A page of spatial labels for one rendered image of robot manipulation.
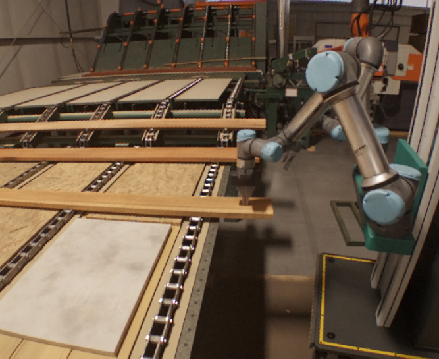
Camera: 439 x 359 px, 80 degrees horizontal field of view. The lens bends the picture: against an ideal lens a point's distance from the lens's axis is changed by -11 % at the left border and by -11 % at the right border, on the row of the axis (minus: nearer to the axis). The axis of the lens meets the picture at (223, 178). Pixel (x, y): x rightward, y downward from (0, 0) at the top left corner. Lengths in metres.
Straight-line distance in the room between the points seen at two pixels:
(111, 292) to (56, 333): 0.20
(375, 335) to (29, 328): 1.40
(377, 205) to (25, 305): 1.11
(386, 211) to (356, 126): 0.25
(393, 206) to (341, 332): 0.83
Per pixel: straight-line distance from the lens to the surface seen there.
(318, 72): 0.89
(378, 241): 1.10
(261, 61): 6.90
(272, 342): 1.85
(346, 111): 0.89
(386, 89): 6.10
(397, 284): 1.46
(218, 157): 1.84
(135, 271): 1.07
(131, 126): 2.59
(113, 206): 1.40
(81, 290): 1.07
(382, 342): 1.59
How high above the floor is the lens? 1.54
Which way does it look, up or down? 25 degrees down
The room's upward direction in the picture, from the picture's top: 1 degrees counter-clockwise
